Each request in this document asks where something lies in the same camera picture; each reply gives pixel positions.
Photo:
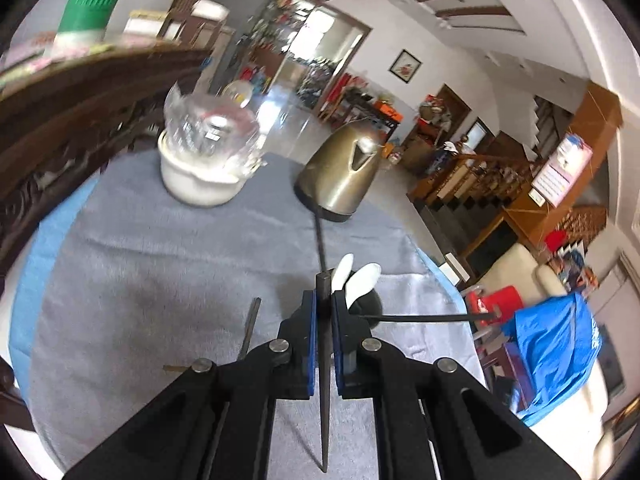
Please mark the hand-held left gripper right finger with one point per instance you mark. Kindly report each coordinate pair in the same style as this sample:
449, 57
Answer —
341, 345

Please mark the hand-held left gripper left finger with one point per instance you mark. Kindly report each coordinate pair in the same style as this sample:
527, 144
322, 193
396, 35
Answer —
311, 340

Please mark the dark metal chopstick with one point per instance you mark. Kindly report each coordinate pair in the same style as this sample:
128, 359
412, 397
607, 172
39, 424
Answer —
250, 327
430, 317
324, 410

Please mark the white plastic spoon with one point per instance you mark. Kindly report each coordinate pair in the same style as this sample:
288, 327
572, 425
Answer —
344, 267
365, 277

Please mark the small white stool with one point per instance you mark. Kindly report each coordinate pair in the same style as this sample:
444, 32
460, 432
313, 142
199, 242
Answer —
457, 270

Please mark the red plastic chair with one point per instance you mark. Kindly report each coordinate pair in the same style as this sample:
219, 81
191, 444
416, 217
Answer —
492, 300

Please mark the dark wooden chair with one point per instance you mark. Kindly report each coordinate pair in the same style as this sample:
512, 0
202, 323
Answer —
500, 365

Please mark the brass-coloured electric kettle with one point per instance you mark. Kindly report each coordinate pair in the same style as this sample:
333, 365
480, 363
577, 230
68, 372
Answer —
340, 180

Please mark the grey table cloth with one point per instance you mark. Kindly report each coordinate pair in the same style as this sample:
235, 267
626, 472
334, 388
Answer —
150, 270

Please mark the beige sofa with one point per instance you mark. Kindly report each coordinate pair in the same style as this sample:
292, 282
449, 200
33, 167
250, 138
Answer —
515, 270

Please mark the blue plastic sheet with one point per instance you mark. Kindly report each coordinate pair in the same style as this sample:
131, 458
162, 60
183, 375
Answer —
550, 350

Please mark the wooden stair railing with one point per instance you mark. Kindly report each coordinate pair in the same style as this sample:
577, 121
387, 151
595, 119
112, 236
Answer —
475, 180

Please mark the dark wooden dining table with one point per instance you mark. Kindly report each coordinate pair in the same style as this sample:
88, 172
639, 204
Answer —
360, 107

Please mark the orange box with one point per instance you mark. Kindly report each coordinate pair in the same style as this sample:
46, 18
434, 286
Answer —
389, 109

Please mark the small white fan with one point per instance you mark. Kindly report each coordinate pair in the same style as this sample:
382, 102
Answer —
239, 94

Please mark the framed flower picture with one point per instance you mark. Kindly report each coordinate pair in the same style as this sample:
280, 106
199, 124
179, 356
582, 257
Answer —
406, 66

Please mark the shelf of bottles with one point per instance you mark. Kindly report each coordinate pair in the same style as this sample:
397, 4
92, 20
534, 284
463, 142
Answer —
280, 25

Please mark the carved dark wooden bench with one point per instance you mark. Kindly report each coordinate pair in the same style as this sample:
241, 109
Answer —
75, 110

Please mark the white box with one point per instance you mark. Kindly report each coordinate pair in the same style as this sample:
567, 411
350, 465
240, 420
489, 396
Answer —
145, 22

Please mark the pink wall calendar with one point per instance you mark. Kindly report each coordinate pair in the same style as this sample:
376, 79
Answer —
560, 170

